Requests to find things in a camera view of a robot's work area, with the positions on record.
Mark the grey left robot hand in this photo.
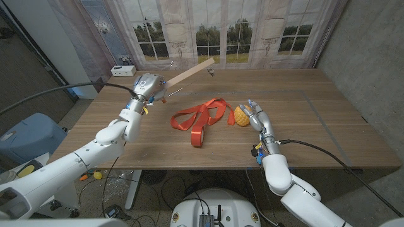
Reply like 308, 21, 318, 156
132, 73, 168, 103

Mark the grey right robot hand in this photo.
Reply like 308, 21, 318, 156
239, 99, 278, 143

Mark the orange ribbon with roll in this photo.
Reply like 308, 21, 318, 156
170, 98, 237, 148

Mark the yellow toy pineapple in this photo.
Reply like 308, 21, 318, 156
234, 105, 253, 127

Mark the white power box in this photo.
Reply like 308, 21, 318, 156
110, 65, 137, 78

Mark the printed window backdrop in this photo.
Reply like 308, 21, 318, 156
47, 0, 350, 89

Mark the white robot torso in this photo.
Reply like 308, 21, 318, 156
170, 188, 262, 227

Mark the white table leg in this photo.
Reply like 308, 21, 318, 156
124, 170, 142, 211

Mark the clear plastic bag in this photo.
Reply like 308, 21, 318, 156
102, 170, 135, 202

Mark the grey electronics box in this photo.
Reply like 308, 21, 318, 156
199, 214, 215, 227

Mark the blue plastic bin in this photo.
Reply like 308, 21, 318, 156
0, 112, 68, 165

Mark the small black floor device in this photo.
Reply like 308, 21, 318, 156
104, 204, 132, 221

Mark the white equipment stand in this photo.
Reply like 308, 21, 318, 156
47, 185, 80, 219

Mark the black and yellow device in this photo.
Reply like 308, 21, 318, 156
15, 159, 44, 179

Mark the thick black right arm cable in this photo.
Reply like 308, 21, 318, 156
279, 139, 404, 218

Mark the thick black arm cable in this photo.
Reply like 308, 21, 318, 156
0, 81, 140, 116
279, 139, 404, 218

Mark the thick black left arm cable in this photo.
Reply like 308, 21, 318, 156
0, 81, 140, 116

